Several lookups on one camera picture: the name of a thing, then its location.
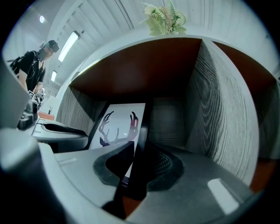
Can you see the artificial flower bouquet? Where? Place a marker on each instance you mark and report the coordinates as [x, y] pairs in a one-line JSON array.
[[164, 19]]

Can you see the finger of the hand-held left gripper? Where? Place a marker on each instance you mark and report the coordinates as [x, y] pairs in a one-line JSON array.
[[65, 140]]

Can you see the grey wooden desk shelf unit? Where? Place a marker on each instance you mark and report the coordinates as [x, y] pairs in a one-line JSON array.
[[218, 98]]

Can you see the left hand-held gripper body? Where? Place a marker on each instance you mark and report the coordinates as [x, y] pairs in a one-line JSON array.
[[13, 105]]

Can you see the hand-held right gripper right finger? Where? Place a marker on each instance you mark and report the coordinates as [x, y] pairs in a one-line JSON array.
[[197, 179]]

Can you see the framed deer picture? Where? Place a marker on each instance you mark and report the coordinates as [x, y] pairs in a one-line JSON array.
[[122, 118]]

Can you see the round ceiling light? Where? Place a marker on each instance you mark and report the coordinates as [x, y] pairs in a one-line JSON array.
[[42, 19]]

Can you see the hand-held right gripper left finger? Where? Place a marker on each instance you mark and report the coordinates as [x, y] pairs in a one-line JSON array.
[[83, 166]]

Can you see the orange wooden box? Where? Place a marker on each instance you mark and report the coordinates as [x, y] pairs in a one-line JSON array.
[[46, 116]]

